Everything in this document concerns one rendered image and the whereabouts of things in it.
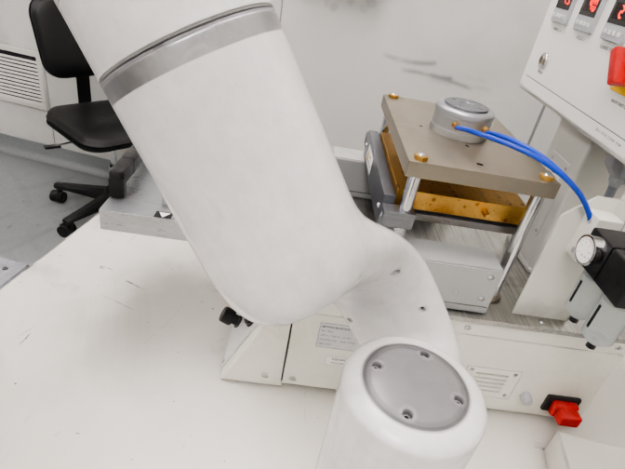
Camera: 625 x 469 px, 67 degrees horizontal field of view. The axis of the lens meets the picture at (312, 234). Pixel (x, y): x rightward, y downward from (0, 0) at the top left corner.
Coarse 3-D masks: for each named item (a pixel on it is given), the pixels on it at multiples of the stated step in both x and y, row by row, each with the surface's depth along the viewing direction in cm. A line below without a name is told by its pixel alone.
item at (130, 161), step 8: (128, 152) 66; (136, 152) 67; (120, 160) 64; (128, 160) 64; (136, 160) 66; (112, 168) 61; (120, 168) 62; (128, 168) 63; (136, 168) 66; (112, 176) 61; (120, 176) 62; (128, 176) 64; (112, 184) 62; (120, 184) 62; (112, 192) 63; (120, 192) 63
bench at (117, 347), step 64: (64, 256) 85; (128, 256) 88; (192, 256) 91; (0, 320) 71; (64, 320) 73; (128, 320) 75; (192, 320) 77; (0, 384) 62; (64, 384) 63; (128, 384) 65; (192, 384) 66; (256, 384) 68; (0, 448) 55; (64, 448) 56; (128, 448) 57; (192, 448) 59; (256, 448) 60; (320, 448) 61; (512, 448) 66
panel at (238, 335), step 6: (240, 324) 72; (246, 324) 68; (252, 324) 66; (258, 324) 64; (234, 330) 73; (240, 330) 70; (246, 330) 67; (252, 330) 65; (234, 336) 71; (240, 336) 69; (246, 336) 66; (228, 342) 73; (234, 342) 69; (240, 342) 67; (228, 348) 71; (234, 348) 68; (228, 354) 69; (222, 360) 70; (228, 360) 68; (222, 366) 69
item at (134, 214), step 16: (144, 176) 69; (128, 192) 65; (144, 192) 66; (112, 208) 61; (128, 208) 61; (144, 208) 62; (160, 208) 63; (112, 224) 61; (128, 224) 61; (144, 224) 61; (160, 224) 61; (176, 224) 61
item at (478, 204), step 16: (384, 144) 71; (400, 176) 62; (400, 192) 59; (432, 192) 59; (448, 192) 60; (464, 192) 61; (480, 192) 62; (496, 192) 62; (416, 208) 60; (432, 208) 60; (448, 208) 60; (464, 208) 60; (480, 208) 60; (496, 208) 60; (512, 208) 60; (448, 224) 61; (464, 224) 61; (480, 224) 61; (496, 224) 61; (512, 224) 61
